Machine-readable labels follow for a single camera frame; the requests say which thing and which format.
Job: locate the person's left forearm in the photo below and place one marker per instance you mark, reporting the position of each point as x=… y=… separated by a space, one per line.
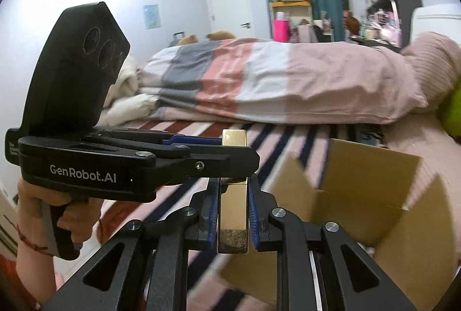
x=34 y=275

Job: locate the cardboard box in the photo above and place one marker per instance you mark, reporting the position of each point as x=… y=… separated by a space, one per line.
x=360 y=181

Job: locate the pink striped pillow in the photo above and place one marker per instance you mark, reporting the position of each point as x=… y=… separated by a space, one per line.
x=432 y=62

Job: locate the white door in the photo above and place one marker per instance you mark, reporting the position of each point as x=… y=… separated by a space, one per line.
x=230 y=8

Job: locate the gold rectangular box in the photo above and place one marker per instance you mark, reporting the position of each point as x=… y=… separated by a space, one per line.
x=233 y=210

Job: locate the pink container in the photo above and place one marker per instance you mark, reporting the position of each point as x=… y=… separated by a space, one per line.
x=281 y=30

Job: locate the striped fleece blanket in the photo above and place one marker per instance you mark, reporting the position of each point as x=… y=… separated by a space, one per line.
x=299 y=138

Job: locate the yellow wooden cabinet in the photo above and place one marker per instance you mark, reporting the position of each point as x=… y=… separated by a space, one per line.
x=291 y=5

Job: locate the white headboard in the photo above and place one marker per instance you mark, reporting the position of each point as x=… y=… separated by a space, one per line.
x=435 y=17

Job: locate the green plush toy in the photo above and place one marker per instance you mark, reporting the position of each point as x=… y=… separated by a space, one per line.
x=452 y=109

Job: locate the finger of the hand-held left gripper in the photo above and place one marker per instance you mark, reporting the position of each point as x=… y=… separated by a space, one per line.
x=194 y=140
x=223 y=161

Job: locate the person's left hand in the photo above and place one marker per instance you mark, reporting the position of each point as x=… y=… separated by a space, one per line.
x=28 y=210

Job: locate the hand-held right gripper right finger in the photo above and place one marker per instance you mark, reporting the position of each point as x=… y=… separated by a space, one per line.
x=253 y=221

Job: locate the brown teddy bear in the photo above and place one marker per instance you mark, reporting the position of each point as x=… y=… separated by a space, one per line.
x=189 y=39
x=219 y=34

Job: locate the dark brown plush toy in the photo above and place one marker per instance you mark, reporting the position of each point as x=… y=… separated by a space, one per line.
x=351 y=23

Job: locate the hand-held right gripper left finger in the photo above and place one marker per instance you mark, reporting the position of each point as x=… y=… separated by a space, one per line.
x=213 y=221

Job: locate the plaid folded quilt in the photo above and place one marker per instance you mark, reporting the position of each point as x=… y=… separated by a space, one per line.
x=252 y=80

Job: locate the blue wall poster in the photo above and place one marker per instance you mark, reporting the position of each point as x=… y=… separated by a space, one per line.
x=151 y=16

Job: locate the cream fluffy blanket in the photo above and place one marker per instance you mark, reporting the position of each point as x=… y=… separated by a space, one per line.
x=122 y=95

